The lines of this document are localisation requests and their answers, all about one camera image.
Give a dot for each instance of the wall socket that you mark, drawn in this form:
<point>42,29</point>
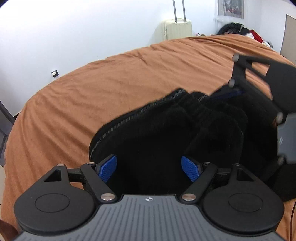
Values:
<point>54,73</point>

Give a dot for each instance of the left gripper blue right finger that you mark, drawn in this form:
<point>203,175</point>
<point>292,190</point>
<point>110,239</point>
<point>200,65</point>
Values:
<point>200,175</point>

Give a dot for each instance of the cream suitcase with handle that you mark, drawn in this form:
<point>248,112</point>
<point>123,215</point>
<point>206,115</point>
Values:
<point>176,28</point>

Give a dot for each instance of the beige wardrobe doors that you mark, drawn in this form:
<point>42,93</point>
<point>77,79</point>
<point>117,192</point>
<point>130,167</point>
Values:
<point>288,48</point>

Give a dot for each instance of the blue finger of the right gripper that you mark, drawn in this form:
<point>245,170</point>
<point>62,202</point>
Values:
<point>227,93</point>

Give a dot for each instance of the pile of dark clothes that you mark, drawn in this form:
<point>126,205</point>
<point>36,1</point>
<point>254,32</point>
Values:
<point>233,28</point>

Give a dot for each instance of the orange bed cover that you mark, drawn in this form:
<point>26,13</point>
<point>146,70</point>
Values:
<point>44,198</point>

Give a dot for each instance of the red garment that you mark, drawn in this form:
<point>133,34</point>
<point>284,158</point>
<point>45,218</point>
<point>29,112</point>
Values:
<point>257,36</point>

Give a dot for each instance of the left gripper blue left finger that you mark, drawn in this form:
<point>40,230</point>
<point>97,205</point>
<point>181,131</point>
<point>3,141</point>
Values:
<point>95,177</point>

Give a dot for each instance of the black corduroy pants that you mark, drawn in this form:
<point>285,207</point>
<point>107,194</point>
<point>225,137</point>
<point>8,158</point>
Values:
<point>150,141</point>

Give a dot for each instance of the dark wardrobe cabinet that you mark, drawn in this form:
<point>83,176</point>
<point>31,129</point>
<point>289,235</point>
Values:
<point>6,124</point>

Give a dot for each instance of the framed wall picture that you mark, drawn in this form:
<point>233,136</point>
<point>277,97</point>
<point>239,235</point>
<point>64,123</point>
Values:
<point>231,8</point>

